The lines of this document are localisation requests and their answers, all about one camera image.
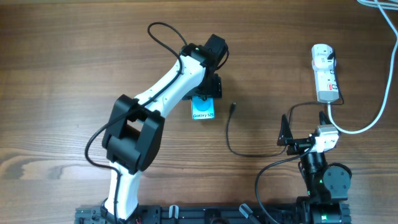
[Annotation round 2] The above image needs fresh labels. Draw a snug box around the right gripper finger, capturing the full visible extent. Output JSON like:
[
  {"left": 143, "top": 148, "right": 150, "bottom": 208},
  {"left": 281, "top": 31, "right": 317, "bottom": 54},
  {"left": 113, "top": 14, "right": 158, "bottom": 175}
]
[
  {"left": 319, "top": 111, "right": 331, "bottom": 125},
  {"left": 277, "top": 114, "right": 294, "bottom": 146}
]

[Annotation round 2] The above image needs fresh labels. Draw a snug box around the turquoise screen smartphone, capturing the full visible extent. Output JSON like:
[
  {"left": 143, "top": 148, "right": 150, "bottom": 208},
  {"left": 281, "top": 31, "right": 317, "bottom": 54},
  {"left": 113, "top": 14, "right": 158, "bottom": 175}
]
[{"left": 192, "top": 96, "right": 215, "bottom": 120}]

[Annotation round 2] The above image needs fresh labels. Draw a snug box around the black USB charging cable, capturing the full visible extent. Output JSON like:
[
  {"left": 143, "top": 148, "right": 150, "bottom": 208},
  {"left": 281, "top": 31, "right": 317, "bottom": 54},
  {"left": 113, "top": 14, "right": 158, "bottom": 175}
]
[{"left": 225, "top": 46, "right": 345, "bottom": 158}]

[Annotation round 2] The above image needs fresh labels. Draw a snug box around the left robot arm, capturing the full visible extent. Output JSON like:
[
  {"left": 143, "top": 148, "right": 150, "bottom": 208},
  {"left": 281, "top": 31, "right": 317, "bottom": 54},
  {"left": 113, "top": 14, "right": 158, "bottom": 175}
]
[{"left": 102, "top": 34, "right": 229, "bottom": 223}]

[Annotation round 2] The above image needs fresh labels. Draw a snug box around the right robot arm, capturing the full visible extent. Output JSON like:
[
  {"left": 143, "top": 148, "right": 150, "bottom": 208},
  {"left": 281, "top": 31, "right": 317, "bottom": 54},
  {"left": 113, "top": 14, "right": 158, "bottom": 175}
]
[{"left": 277, "top": 112, "right": 352, "bottom": 224}]

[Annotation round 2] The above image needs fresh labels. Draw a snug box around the white power strip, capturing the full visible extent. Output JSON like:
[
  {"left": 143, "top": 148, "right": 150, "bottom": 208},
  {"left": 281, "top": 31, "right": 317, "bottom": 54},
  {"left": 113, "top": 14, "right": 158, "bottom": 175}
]
[{"left": 312, "top": 44, "right": 339, "bottom": 103}]

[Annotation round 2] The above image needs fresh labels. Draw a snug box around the white power strip cord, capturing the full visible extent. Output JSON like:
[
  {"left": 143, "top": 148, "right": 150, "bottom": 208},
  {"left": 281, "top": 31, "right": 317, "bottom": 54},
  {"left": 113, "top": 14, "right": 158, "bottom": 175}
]
[{"left": 326, "top": 0, "right": 398, "bottom": 135}]

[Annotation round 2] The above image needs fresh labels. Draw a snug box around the black right camera cable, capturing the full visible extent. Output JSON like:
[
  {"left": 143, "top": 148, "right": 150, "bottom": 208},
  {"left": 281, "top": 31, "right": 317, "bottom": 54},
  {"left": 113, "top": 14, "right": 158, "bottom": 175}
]
[{"left": 254, "top": 144, "right": 317, "bottom": 224}]

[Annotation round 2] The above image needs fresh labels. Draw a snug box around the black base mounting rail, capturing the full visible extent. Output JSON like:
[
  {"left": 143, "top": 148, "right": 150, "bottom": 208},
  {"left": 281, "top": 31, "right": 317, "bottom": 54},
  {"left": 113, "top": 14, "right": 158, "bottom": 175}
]
[{"left": 73, "top": 203, "right": 352, "bottom": 224}]

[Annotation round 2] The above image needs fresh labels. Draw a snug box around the white cables top corner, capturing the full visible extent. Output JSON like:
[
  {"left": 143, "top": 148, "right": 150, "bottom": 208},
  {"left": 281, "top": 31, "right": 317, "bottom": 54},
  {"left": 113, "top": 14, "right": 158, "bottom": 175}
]
[{"left": 356, "top": 0, "right": 398, "bottom": 11}]

